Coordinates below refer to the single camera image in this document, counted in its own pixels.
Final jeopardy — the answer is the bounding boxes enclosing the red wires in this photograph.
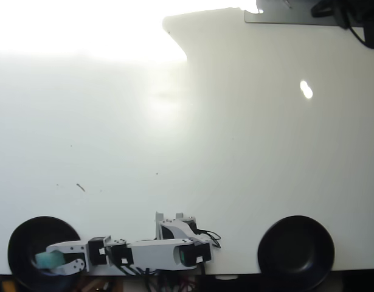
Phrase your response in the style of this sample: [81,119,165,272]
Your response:
[179,278,196,291]

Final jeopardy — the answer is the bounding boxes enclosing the black servo cable bundle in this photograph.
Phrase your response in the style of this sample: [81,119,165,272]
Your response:
[113,263,163,278]

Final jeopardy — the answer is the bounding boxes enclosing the blue foam cube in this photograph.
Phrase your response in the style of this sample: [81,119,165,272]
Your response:
[34,251,68,270]

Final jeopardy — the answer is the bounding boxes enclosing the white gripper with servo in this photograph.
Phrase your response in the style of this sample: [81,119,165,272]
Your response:
[46,234,112,275]

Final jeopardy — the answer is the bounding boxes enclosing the black bowl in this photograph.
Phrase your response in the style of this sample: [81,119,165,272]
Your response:
[7,215,84,292]
[257,215,336,291]

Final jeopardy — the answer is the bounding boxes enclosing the black servo cable loop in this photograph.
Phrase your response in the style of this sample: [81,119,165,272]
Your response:
[196,229,223,251]

